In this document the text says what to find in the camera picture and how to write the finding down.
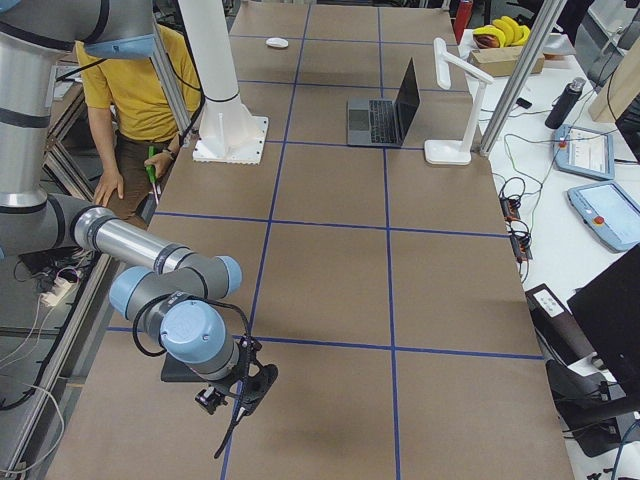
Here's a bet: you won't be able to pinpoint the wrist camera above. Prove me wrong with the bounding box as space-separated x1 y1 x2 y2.
194 386 228 415

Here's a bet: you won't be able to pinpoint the grey laptop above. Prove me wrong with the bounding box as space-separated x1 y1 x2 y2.
346 59 421 148

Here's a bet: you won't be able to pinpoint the aluminium frame post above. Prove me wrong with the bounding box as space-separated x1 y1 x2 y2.
478 0 567 157

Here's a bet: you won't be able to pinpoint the teach pendant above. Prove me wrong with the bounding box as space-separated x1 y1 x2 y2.
567 180 639 252
553 124 615 180

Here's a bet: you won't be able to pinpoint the black monitor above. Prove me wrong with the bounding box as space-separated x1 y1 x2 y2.
568 246 639 394

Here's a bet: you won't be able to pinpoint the small black square device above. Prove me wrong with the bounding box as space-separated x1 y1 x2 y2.
516 98 532 109

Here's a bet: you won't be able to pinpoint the cardboard box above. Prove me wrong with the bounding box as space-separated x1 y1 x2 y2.
467 46 523 77

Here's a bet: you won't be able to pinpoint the bananas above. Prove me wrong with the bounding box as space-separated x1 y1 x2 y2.
472 16 531 49

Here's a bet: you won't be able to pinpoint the upper teach pendant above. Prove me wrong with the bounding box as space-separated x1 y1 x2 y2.
553 124 615 180

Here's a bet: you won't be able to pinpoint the lower teach pendant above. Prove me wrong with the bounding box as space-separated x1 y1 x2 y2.
567 180 639 252

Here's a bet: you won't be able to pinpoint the green handled tool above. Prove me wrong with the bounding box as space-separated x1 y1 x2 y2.
145 164 160 205

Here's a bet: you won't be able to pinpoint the black mouse pad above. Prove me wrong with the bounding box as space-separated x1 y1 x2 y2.
160 354 202 383

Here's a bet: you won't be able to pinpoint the person in yellow shirt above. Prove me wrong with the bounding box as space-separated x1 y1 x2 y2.
75 41 180 229

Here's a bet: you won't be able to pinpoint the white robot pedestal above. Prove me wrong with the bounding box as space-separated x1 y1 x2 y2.
179 0 269 165

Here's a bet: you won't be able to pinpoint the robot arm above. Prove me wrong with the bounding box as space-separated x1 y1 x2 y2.
1 1 278 425

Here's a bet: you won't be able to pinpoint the white computer mouse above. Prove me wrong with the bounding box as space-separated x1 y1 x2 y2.
265 37 289 49

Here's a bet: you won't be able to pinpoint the black water bottle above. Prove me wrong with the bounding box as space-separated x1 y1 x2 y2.
544 77 586 130

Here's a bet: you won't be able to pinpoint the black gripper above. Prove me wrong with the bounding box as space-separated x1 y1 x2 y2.
208 362 278 459

